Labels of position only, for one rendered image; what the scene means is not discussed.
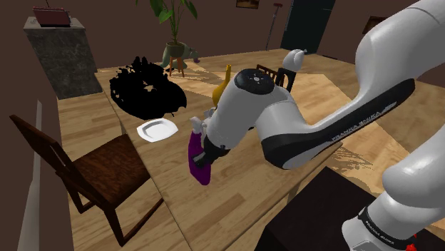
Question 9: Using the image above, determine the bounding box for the red flat box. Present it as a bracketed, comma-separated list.
[32, 6, 73, 28]

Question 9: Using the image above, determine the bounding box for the dark robot stand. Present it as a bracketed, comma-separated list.
[255, 165, 445, 251]

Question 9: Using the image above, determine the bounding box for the small wooden stool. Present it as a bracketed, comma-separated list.
[168, 55, 186, 78]

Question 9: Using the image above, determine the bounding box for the dark framed wall picture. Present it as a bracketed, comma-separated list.
[235, 0, 260, 10]

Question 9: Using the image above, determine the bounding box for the yellow long-necked vase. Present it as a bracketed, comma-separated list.
[212, 63, 232, 106]

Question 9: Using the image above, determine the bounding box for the grey stone cabinet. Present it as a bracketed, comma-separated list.
[23, 16, 103, 101]

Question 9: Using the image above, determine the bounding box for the potted green plant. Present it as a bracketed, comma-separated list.
[135, 0, 199, 58]

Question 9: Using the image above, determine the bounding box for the dark door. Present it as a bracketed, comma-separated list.
[280, 0, 337, 55]

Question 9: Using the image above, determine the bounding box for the black bushy wreath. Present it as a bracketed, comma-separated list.
[108, 56, 188, 121]

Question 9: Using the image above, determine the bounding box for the white square plate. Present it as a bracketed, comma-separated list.
[135, 118, 180, 144]

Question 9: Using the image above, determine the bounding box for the red-headed broom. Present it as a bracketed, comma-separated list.
[265, 2, 284, 51]

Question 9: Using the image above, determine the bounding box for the purple spray bottle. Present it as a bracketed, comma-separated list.
[188, 116, 213, 187]

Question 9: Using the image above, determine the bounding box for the dark slatted chair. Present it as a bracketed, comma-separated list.
[256, 63, 297, 93]

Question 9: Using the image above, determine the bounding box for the grey-green animal figure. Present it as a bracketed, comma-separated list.
[160, 43, 201, 69]

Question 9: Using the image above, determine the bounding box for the brown wall picture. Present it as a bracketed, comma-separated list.
[362, 15, 387, 35]

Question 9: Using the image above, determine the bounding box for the brown wooden chair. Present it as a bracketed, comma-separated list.
[9, 113, 165, 248]

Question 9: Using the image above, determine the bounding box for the light wooden table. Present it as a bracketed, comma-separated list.
[93, 66, 344, 251]

